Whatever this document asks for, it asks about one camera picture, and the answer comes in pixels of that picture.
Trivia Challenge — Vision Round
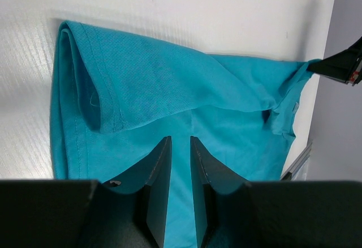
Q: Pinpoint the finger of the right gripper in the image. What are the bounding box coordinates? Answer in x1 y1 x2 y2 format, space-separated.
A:
307 38 362 85

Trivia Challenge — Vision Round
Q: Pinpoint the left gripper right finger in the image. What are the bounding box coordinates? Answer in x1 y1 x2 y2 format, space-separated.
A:
190 136 251 247

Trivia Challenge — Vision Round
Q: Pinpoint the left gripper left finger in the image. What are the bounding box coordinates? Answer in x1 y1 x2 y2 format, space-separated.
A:
103 136 172 247

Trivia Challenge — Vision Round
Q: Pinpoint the teal t shirt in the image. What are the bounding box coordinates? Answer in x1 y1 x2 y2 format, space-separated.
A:
50 21 311 247

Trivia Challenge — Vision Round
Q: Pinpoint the aluminium mounting rail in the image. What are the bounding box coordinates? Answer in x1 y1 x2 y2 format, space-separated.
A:
280 140 312 181

